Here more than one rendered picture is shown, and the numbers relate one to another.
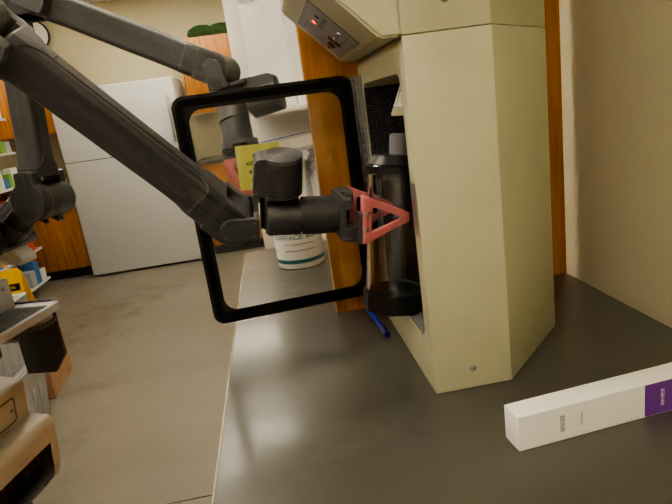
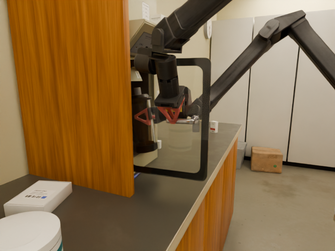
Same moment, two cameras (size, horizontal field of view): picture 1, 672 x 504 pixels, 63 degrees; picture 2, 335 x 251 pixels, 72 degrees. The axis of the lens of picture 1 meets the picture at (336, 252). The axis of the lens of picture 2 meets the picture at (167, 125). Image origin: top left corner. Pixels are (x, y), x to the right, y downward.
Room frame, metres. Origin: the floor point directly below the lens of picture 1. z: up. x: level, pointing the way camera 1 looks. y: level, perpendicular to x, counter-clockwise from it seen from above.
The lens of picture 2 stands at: (1.63, 0.47, 1.33)
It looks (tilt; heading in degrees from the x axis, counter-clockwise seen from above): 12 degrees down; 209
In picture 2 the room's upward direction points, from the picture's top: straight up
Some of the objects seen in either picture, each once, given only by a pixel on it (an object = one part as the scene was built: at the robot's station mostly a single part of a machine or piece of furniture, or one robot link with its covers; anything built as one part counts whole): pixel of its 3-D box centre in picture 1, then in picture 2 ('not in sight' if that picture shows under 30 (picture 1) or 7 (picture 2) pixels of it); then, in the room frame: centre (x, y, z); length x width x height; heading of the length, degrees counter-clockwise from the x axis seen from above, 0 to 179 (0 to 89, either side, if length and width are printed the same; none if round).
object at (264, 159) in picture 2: not in sight; (265, 159); (-1.93, 0.17, 0.14); 0.41 x 0.33 x 0.29; 102
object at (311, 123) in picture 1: (281, 203); (163, 120); (0.96, 0.08, 1.19); 0.30 x 0.01 x 0.40; 100
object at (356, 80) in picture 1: (368, 188); not in sight; (0.99, -0.07, 1.19); 0.03 x 0.02 x 0.39; 5
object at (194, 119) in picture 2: not in sight; (182, 120); (0.98, 0.16, 1.20); 0.10 x 0.05 x 0.03; 100
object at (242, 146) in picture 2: not in sight; (225, 153); (-1.85, -0.42, 0.17); 0.60 x 0.42 x 0.33; 93
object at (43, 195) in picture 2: not in sight; (41, 197); (1.23, -0.20, 0.96); 0.16 x 0.12 x 0.04; 24
